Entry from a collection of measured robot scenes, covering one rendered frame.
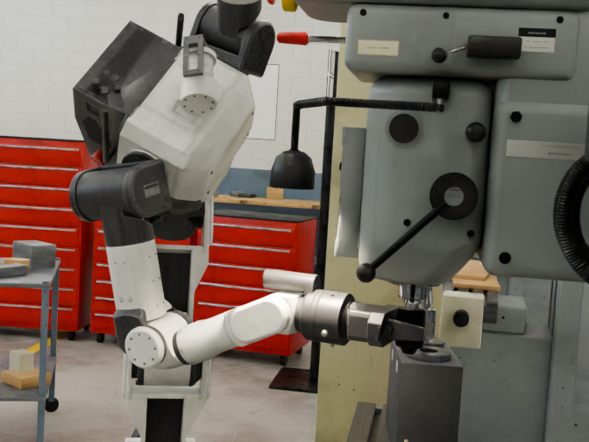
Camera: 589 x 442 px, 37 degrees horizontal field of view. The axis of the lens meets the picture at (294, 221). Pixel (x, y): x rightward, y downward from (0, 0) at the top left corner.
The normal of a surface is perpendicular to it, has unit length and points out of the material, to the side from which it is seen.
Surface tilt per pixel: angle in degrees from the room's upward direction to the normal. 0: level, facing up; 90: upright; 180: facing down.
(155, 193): 81
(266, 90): 90
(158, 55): 58
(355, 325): 90
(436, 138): 90
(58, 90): 90
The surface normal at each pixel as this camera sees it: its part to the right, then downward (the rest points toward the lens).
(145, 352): -0.37, 0.17
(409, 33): -0.15, 0.07
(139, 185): 0.88, -0.06
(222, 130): 0.74, 0.02
